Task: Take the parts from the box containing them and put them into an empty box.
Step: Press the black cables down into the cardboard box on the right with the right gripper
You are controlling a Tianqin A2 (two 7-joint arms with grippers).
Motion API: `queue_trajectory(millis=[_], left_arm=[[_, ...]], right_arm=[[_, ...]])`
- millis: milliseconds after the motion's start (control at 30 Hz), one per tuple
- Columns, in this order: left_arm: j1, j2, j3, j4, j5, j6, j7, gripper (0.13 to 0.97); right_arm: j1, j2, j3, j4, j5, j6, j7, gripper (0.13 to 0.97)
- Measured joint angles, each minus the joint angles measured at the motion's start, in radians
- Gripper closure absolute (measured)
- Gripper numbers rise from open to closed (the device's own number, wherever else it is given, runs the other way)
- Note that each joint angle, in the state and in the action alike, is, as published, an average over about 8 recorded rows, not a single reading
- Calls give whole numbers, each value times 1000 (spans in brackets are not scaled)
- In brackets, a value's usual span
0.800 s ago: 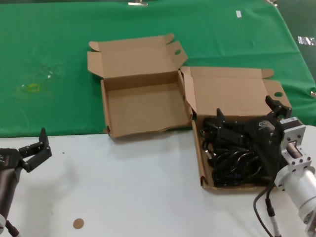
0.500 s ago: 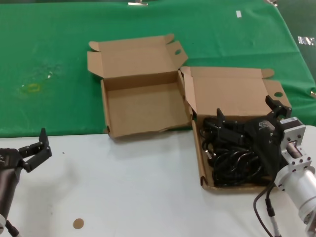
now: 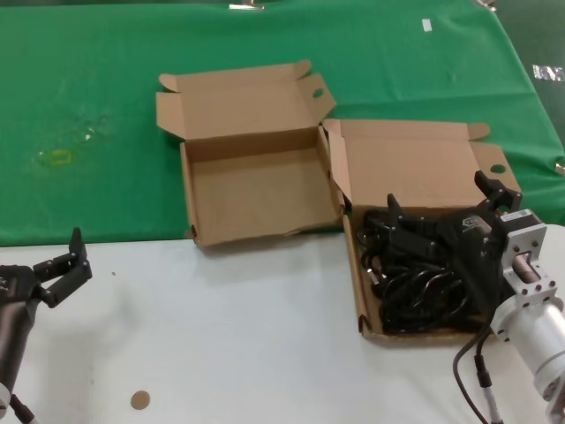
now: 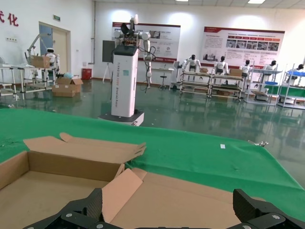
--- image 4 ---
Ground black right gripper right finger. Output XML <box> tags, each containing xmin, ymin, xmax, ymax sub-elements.
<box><xmin>233</xmin><ymin>188</ymin><xmax>286</xmax><ymax>225</ymax></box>

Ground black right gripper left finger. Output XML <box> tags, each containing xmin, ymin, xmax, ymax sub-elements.
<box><xmin>61</xmin><ymin>187</ymin><xmax>105</xmax><ymax>224</ymax></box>

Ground open cardboard box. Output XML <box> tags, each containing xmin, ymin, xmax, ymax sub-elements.
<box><xmin>101</xmin><ymin>167</ymin><xmax>266</xmax><ymax>229</ymax></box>
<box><xmin>0</xmin><ymin>132</ymin><xmax>146</xmax><ymax>229</ymax></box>

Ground metal cloth clamp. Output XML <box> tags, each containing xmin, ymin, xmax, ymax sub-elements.
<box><xmin>247</xmin><ymin>140</ymin><xmax>269</xmax><ymax>147</ymax></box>

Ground green table cloth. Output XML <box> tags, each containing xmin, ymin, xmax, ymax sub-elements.
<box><xmin>0</xmin><ymin>108</ymin><xmax>305</xmax><ymax>218</ymax></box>

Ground pipe rack with green panel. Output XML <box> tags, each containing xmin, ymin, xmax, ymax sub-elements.
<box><xmin>245</xmin><ymin>68</ymin><xmax>283</xmax><ymax>106</ymax></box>
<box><xmin>277</xmin><ymin>64</ymin><xmax>305</xmax><ymax>109</ymax></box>

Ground open cardboard carton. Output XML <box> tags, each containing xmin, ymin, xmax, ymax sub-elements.
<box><xmin>51</xmin><ymin>75</ymin><xmax>84</xmax><ymax>98</ymax></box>

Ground white tower wheeled robot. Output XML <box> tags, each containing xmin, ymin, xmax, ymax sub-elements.
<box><xmin>98</xmin><ymin>14</ymin><xmax>153</xmax><ymax>127</ymax></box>

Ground red bin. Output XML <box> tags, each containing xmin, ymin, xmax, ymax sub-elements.
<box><xmin>81</xmin><ymin>68</ymin><xmax>93</xmax><ymax>81</ymax></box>

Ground white humanoid robot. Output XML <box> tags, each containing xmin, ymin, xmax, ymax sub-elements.
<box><xmin>239</xmin><ymin>59</ymin><xmax>254</xmax><ymax>77</ymax></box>
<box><xmin>44</xmin><ymin>47</ymin><xmax>61</xmax><ymax>72</ymax></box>
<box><xmin>181</xmin><ymin>54</ymin><xmax>203</xmax><ymax>72</ymax></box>
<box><xmin>213</xmin><ymin>56</ymin><xmax>231</xmax><ymax>74</ymax></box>
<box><xmin>262</xmin><ymin>60</ymin><xmax>279</xmax><ymax>72</ymax></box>
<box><xmin>287</xmin><ymin>63</ymin><xmax>305</xmax><ymax>77</ymax></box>

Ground black round stool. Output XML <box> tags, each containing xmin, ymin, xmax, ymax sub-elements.
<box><xmin>159</xmin><ymin>75</ymin><xmax>168</xmax><ymax>91</ymax></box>

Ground white desk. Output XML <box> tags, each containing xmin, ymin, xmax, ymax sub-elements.
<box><xmin>150</xmin><ymin>67</ymin><xmax>176</xmax><ymax>84</ymax></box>

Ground brown cardboard carton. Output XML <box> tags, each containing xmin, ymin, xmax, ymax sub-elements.
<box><xmin>29</xmin><ymin>55</ymin><xmax>51</xmax><ymax>69</ymax></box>

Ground black panel on stand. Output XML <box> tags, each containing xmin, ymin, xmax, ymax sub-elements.
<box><xmin>102</xmin><ymin>40</ymin><xmax>117</xmax><ymax>84</ymax></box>

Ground beige door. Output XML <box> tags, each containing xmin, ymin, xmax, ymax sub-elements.
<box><xmin>39</xmin><ymin>21</ymin><xmax>71</xmax><ymax>75</ymax></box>

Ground pipe frame rack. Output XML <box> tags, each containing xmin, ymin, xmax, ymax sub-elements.
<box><xmin>209</xmin><ymin>73</ymin><xmax>249</xmax><ymax>100</ymax></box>
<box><xmin>179</xmin><ymin>70</ymin><xmax>213</xmax><ymax>96</ymax></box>

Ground white pipe frame workbench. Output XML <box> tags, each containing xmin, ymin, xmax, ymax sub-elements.
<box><xmin>0</xmin><ymin>63</ymin><xmax>60</xmax><ymax>94</ymax></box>

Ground wide wall info board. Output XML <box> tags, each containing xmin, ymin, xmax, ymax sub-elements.
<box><xmin>201</xmin><ymin>26</ymin><xmax>285</xmax><ymax>66</ymax></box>

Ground red white wall poster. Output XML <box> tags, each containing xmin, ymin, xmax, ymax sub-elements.
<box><xmin>112</xmin><ymin>21</ymin><xmax>181</xmax><ymax>63</ymax></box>

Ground white wall pipe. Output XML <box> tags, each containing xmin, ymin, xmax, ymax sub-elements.
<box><xmin>91</xmin><ymin>0</ymin><xmax>96</xmax><ymax>65</ymax></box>

